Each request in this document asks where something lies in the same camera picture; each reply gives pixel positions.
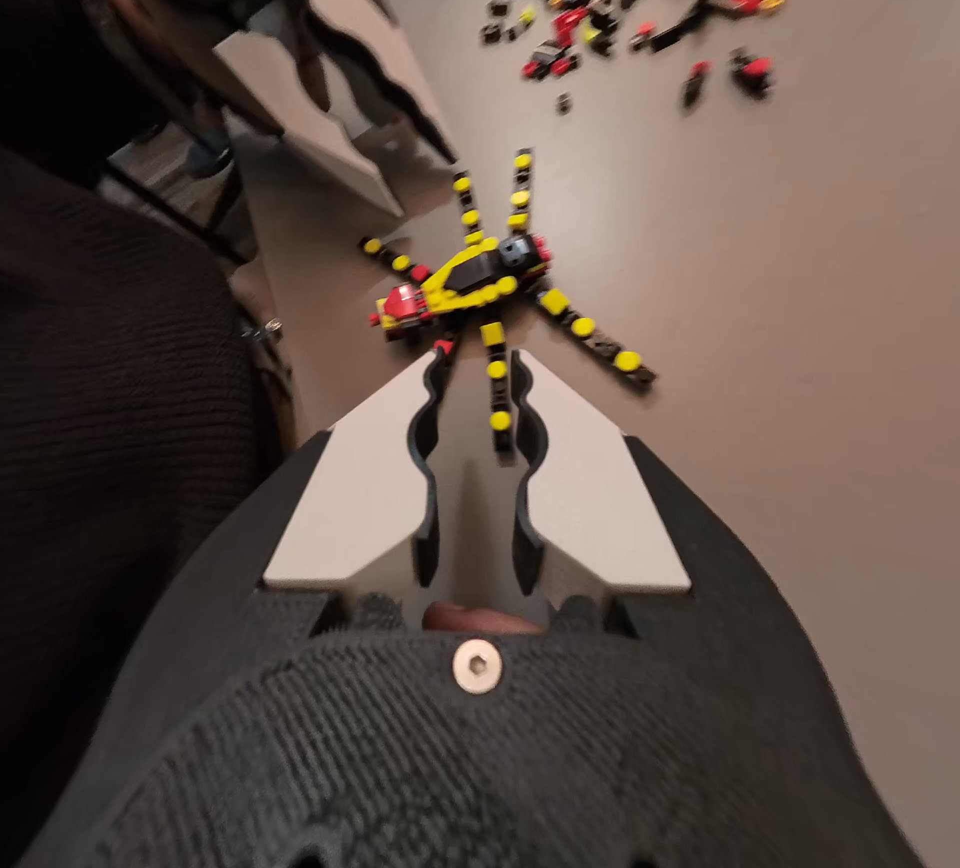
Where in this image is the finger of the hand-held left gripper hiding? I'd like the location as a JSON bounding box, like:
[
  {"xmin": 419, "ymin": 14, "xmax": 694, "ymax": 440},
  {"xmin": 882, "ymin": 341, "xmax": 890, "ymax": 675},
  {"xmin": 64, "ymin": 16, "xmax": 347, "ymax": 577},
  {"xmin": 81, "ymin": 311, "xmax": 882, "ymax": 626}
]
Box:
[
  {"xmin": 213, "ymin": 32, "xmax": 406, "ymax": 220},
  {"xmin": 303, "ymin": 0, "xmax": 460, "ymax": 164}
]

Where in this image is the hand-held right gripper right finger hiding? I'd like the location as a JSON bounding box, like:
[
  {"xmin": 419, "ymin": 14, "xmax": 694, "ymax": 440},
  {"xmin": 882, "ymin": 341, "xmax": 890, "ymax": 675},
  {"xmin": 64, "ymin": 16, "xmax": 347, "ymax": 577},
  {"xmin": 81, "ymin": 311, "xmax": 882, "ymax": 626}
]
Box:
[{"xmin": 513, "ymin": 349, "xmax": 693, "ymax": 610}]

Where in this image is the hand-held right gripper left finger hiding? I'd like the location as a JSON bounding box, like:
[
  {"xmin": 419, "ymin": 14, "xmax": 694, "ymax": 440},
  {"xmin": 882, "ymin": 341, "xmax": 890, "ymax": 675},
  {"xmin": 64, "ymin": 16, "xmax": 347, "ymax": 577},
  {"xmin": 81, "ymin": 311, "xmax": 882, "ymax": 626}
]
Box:
[{"xmin": 262, "ymin": 349, "xmax": 447, "ymax": 607}]

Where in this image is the red yellow lego spider head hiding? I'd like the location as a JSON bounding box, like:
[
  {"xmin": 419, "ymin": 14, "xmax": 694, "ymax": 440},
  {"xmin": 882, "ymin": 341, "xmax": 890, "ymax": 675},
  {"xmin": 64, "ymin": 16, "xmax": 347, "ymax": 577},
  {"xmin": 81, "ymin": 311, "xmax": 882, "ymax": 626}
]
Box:
[{"xmin": 367, "ymin": 283, "xmax": 438, "ymax": 344}]

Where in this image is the yellow black lego spider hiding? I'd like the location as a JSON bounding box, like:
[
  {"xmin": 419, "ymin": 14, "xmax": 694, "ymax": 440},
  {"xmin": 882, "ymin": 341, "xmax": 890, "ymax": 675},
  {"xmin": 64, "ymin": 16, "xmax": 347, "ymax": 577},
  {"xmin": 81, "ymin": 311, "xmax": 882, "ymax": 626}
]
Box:
[{"xmin": 358, "ymin": 148, "xmax": 660, "ymax": 468}]

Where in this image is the person's left forearm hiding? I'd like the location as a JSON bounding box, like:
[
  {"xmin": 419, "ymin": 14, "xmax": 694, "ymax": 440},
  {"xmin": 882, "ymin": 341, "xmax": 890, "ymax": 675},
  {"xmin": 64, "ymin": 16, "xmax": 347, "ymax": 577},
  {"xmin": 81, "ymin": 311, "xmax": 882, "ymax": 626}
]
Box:
[{"xmin": 0, "ymin": 0, "xmax": 162, "ymax": 164}]

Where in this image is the black red lego claw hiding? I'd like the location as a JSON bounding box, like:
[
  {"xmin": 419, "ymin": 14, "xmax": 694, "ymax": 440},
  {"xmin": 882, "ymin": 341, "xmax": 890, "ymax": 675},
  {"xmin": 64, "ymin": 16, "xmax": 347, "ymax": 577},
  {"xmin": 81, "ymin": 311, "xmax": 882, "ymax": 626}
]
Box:
[{"xmin": 679, "ymin": 60, "xmax": 714, "ymax": 110}]

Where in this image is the black red lego clip assembly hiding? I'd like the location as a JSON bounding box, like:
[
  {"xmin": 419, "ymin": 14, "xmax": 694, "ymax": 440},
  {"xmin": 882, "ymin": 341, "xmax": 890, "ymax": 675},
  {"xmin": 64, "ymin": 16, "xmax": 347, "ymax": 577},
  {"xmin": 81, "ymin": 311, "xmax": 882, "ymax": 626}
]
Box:
[{"xmin": 729, "ymin": 48, "xmax": 775, "ymax": 97}]

